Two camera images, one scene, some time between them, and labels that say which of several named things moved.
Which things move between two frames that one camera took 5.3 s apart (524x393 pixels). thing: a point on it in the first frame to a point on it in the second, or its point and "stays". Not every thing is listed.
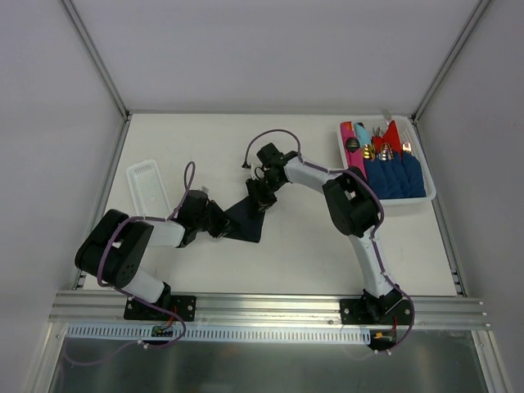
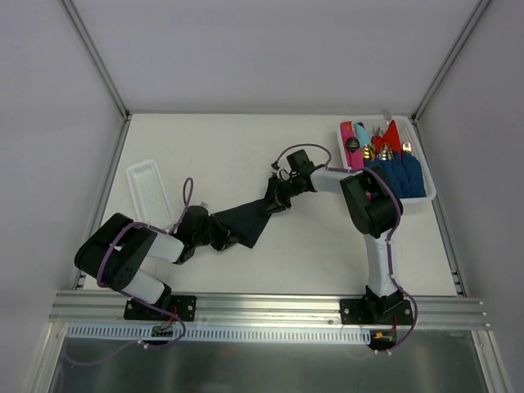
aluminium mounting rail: (264, 310) stays
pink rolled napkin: (356, 159) stays
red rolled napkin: (390, 137) stays
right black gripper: (261, 196) to (277, 195)
